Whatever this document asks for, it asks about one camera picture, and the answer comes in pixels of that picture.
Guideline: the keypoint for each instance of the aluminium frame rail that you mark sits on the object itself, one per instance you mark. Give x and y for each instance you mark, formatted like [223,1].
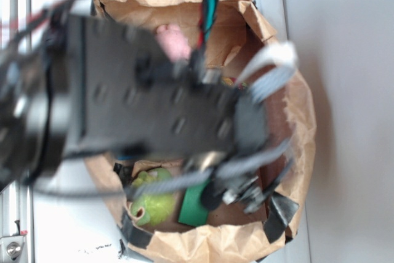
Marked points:
[17,231]

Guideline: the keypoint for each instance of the pink plush toy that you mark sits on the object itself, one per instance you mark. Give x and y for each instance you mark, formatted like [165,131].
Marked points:
[173,42]

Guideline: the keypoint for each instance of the green block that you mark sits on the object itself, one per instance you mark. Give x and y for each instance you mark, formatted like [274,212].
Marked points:
[192,212]

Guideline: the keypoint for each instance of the brown paper bag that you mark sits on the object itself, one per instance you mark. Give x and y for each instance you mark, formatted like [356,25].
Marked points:
[230,235]

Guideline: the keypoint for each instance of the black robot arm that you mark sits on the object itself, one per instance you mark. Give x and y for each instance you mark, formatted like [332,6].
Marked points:
[45,85]

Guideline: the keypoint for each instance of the lime green fuzzy toy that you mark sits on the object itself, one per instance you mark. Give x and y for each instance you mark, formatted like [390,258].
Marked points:
[151,209]

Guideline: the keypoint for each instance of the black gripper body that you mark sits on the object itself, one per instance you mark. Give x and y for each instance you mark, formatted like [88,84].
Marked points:
[128,98]

